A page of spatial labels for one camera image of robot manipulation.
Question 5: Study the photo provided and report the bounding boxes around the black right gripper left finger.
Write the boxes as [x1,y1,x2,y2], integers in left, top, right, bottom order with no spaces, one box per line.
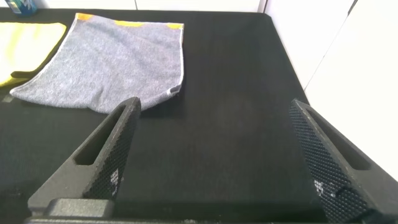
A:
[27,96,142,216]

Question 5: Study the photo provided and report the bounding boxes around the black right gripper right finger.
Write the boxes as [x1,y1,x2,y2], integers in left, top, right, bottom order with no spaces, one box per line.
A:
[288,98,398,224]

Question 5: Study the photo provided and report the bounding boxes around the grey towel with orange marks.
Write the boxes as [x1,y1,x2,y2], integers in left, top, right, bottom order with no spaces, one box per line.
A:
[9,12,185,114]

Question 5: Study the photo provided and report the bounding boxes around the yellow towel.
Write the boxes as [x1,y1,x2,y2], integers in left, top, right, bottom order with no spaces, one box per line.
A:
[0,22,68,87]

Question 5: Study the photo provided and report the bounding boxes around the blue and green drink can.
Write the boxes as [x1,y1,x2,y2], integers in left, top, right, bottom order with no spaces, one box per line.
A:
[4,0,39,16]

